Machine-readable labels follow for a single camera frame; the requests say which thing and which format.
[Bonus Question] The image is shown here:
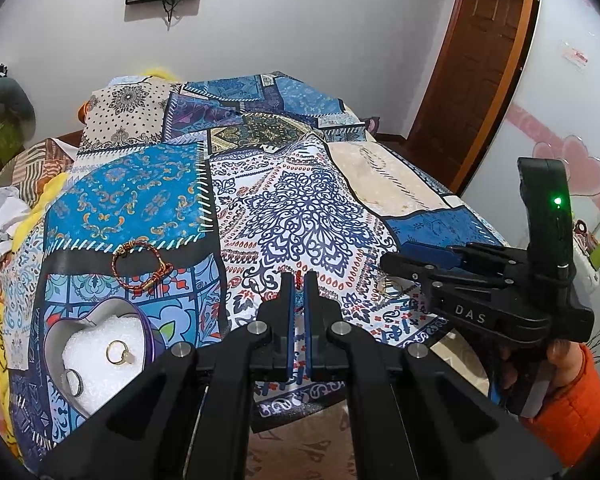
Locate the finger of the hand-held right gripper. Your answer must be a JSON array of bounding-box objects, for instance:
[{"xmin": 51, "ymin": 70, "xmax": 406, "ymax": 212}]
[
  {"xmin": 380, "ymin": 251, "xmax": 481, "ymax": 307},
  {"xmin": 401, "ymin": 241, "xmax": 531, "ymax": 281}
]

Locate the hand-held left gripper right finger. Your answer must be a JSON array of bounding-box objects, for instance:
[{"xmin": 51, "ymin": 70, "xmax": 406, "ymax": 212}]
[{"xmin": 304, "ymin": 271, "xmax": 563, "ymax": 480}]

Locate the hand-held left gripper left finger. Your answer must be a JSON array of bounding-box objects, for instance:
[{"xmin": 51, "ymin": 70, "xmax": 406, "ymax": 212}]
[{"xmin": 39, "ymin": 272, "xmax": 297, "ymax": 480}]

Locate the heart-shaped tin box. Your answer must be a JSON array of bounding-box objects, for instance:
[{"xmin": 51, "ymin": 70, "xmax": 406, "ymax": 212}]
[{"xmin": 44, "ymin": 297, "xmax": 157, "ymax": 420}]

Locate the person's right forearm orange sleeve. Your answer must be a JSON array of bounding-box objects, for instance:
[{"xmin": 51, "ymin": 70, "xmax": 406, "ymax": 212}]
[{"xmin": 521, "ymin": 344, "xmax": 600, "ymax": 455}]

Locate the person's right hand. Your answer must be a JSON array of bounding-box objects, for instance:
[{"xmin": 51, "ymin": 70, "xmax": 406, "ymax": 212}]
[{"xmin": 500, "ymin": 338, "xmax": 585, "ymax": 392}]

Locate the white and green object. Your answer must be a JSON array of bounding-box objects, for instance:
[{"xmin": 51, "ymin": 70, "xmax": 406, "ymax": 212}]
[{"xmin": 573, "ymin": 219, "xmax": 600, "ymax": 283}]

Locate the patchwork printed blanket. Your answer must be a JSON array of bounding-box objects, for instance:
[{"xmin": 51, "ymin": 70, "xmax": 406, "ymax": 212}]
[{"xmin": 0, "ymin": 71, "xmax": 511, "ymax": 463}]

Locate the white foam insert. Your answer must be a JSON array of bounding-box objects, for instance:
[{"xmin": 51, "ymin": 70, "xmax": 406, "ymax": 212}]
[{"xmin": 61, "ymin": 314, "xmax": 147, "ymax": 417}]

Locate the brown wooden door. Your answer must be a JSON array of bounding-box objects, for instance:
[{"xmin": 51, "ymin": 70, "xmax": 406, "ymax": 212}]
[{"xmin": 377, "ymin": 0, "xmax": 538, "ymax": 196}]

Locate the white wardrobe with pink hearts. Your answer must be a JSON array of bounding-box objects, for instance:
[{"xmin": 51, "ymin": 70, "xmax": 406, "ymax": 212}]
[{"xmin": 457, "ymin": 0, "xmax": 600, "ymax": 281}]

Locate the white cloth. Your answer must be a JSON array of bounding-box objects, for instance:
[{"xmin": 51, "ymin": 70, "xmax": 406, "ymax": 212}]
[{"xmin": 0, "ymin": 186, "xmax": 32, "ymax": 281}]

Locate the dark cloth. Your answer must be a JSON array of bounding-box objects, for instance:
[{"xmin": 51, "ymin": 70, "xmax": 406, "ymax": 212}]
[{"xmin": 0, "ymin": 59, "xmax": 37, "ymax": 128}]

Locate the red braided bracelet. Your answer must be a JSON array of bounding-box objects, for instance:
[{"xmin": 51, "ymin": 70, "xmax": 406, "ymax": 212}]
[{"xmin": 111, "ymin": 242, "xmax": 174, "ymax": 292}]

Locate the gold ring with stone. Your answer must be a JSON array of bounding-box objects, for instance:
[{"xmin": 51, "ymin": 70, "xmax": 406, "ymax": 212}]
[{"xmin": 105, "ymin": 340, "xmax": 135, "ymax": 365}]

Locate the silver band ring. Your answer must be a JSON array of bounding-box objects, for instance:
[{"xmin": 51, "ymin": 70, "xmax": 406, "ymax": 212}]
[{"xmin": 64, "ymin": 369, "xmax": 85, "ymax": 398}]

